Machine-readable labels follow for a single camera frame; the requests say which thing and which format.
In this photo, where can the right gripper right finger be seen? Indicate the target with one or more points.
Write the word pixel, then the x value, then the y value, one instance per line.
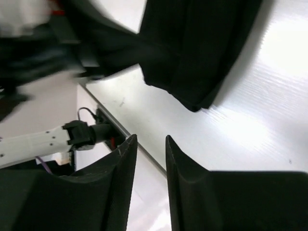
pixel 204 200

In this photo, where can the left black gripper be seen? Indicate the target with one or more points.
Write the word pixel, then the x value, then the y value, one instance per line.
pixel 40 38

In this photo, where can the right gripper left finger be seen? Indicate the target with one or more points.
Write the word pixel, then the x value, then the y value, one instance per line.
pixel 95 198

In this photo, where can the black pleated skirt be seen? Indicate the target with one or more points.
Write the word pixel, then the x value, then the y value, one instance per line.
pixel 185 47

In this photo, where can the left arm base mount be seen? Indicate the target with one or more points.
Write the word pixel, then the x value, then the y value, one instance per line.
pixel 116 137

